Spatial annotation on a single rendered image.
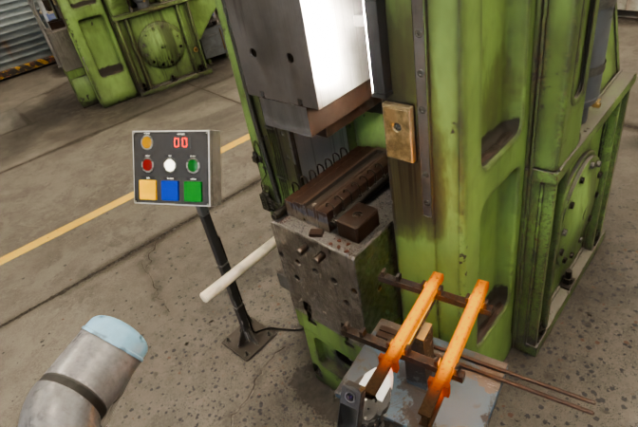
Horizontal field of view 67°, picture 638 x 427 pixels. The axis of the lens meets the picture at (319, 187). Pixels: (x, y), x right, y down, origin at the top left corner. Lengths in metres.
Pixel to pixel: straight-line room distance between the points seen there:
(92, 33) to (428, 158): 5.24
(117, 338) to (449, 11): 0.94
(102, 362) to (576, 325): 2.12
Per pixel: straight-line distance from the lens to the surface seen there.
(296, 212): 1.66
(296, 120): 1.41
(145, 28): 6.21
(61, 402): 0.86
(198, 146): 1.80
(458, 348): 1.20
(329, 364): 2.19
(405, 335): 1.22
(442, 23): 1.19
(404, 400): 1.45
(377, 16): 1.23
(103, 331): 0.90
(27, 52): 9.27
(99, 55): 6.26
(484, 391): 1.47
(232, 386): 2.44
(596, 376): 2.42
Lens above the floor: 1.90
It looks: 33 degrees down
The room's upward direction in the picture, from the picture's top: 11 degrees counter-clockwise
